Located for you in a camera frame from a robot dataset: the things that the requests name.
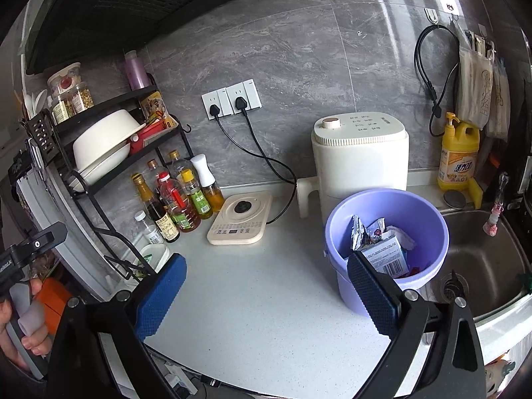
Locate pink bottle on rack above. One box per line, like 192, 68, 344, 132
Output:
124, 50, 151, 90

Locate small white cap bottle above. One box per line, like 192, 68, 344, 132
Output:
134, 210, 164, 244

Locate right black power cable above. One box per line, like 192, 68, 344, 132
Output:
234, 96, 299, 225

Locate left black power cable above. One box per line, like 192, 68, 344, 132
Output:
208, 103, 299, 186

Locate person's left hand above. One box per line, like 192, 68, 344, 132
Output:
1, 298, 52, 374

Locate cream air fryer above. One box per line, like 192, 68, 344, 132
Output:
296, 112, 409, 221

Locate yellow snack packet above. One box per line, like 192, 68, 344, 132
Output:
140, 90, 179, 128

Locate hanging cloth bags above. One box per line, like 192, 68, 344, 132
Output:
456, 26, 510, 141

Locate gold cap clear bottle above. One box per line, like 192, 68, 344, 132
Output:
169, 150, 193, 184

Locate white tissue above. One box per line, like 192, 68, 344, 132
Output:
386, 225, 417, 250

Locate black metal kitchen rack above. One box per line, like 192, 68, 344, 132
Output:
22, 72, 197, 283

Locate white top oil sprayer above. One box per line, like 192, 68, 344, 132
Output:
190, 154, 225, 212

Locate silver foil wrapper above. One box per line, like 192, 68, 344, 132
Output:
351, 215, 386, 251

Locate grey barcode packet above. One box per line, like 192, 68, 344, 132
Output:
361, 236, 409, 278

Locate purple plastic trash bucket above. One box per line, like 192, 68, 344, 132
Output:
324, 189, 450, 316

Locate red container on rack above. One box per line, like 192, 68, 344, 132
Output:
130, 120, 166, 155

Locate white plastic tray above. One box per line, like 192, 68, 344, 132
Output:
140, 244, 171, 273

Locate yellow cap green label bottle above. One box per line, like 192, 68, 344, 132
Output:
180, 169, 213, 220

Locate yellow dish soap bottle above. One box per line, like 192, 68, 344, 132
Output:
437, 112, 480, 192

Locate cream induction cooker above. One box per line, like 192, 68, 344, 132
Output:
206, 191, 272, 246

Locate large white bowl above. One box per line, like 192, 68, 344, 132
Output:
73, 109, 145, 171

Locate dark soy sauce bottle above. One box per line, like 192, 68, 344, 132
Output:
132, 173, 180, 243

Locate hanging black cable loop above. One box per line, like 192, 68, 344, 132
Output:
413, 23, 461, 138

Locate black power cable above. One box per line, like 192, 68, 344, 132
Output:
208, 103, 299, 186
234, 96, 299, 225

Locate red cap oil bottle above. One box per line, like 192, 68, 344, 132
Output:
158, 171, 200, 232

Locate stainless steel sink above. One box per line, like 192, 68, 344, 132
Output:
424, 210, 531, 320

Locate white wall socket panel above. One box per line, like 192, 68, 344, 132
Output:
201, 79, 261, 120

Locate spice jars on rack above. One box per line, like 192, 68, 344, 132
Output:
47, 62, 94, 124

